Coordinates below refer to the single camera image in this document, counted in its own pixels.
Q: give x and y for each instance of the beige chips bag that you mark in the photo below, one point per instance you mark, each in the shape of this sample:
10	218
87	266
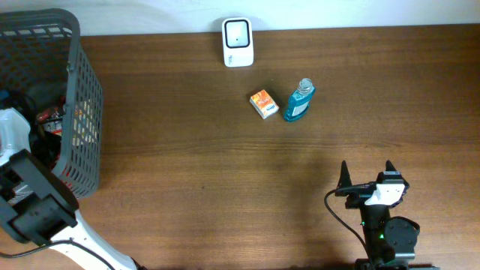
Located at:
84	125

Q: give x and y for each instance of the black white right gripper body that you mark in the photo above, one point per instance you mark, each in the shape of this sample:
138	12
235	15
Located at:
360	199

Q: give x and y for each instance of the blue mouthwash bottle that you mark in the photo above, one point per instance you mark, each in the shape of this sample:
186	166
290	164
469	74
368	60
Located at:
299	101

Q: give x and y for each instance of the black snack packet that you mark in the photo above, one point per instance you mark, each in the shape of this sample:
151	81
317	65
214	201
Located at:
51	118

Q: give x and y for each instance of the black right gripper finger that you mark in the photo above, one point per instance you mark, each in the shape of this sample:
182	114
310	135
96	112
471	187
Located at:
389	167
344	179

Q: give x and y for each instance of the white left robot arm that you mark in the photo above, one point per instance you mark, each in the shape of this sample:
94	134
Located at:
37	207

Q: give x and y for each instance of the dark grey plastic basket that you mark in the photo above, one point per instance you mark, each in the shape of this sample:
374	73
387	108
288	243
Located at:
42	58

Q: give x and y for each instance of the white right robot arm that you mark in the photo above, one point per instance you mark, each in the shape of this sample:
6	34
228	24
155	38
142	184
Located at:
389	242

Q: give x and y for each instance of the small orange tissue box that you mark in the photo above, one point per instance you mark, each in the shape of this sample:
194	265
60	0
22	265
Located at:
264	104

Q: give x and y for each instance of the white barcode scanner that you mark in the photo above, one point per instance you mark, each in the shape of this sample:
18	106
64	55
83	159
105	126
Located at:
238	44

